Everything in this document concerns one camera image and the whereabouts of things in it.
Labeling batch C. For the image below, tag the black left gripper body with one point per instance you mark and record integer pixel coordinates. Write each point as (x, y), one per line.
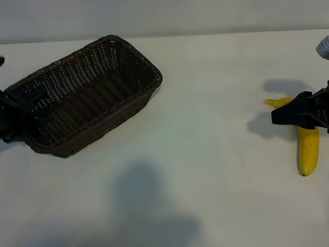
(3, 113)

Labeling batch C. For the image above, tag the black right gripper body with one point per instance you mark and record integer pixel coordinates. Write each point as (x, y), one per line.
(324, 110)

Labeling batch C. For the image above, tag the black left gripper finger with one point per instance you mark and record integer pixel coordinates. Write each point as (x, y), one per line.
(25, 103)
(10, 135)

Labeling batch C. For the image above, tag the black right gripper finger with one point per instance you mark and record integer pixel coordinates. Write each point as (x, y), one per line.
(295, 106)
(295, 120)

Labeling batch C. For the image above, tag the yellow banana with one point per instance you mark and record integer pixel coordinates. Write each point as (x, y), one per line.
(308, 151)

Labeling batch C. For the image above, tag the dark brown wicker basket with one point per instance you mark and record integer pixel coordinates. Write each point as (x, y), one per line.
(102, 85)

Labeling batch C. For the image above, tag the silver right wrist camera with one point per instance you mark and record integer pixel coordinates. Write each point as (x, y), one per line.
(324, 48)

